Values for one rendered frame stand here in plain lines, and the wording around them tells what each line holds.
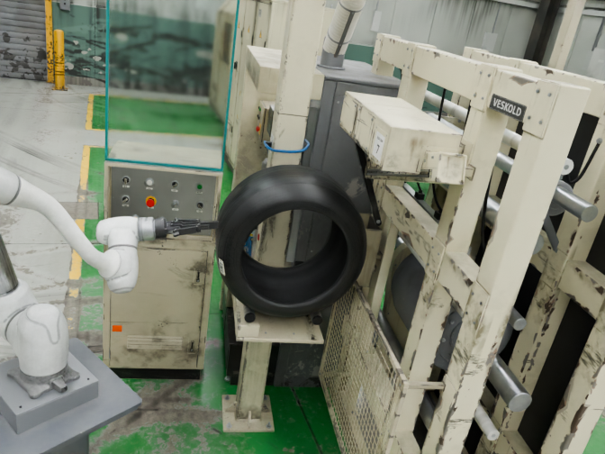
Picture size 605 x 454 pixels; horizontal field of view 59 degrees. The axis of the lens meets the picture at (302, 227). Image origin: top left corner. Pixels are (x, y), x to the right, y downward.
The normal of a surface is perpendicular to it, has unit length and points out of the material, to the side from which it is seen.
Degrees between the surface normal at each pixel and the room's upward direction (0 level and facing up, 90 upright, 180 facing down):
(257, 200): 54
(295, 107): 90
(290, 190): 43
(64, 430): 0
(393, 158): 90
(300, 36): 90
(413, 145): 90
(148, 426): 0
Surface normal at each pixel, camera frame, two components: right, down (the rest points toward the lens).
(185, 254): 0.16, 0.41
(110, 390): 0.15, -0.91
